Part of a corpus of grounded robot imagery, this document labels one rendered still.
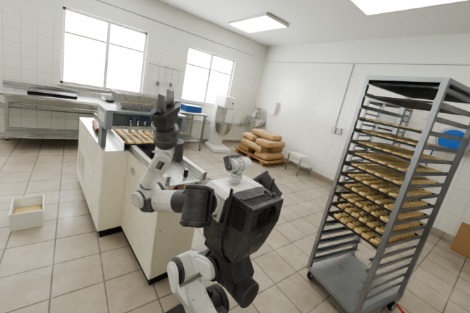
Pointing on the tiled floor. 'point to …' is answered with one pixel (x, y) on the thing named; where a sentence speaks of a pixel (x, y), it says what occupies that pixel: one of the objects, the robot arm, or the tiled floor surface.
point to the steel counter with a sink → (17, 89)
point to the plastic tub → (26, 212)
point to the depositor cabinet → (102, 177)
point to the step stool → (298, 161)
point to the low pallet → (259, 158)
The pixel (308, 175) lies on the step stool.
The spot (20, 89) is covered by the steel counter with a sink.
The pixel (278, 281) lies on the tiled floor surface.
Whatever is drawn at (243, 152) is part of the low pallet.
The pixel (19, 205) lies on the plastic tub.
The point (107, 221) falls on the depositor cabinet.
